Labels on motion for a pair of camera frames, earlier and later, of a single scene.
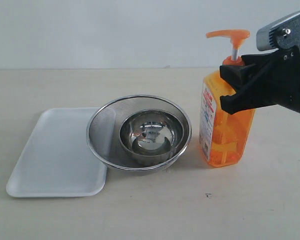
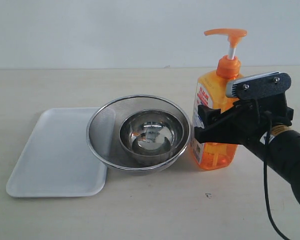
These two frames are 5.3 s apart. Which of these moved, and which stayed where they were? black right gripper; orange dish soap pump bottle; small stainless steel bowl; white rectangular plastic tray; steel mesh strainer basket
Moved: black right gripper; orange dish soap pump bottle
Stayed: steel mesh strainer basket; white rectangular plastic tray; small stainless steel bowl
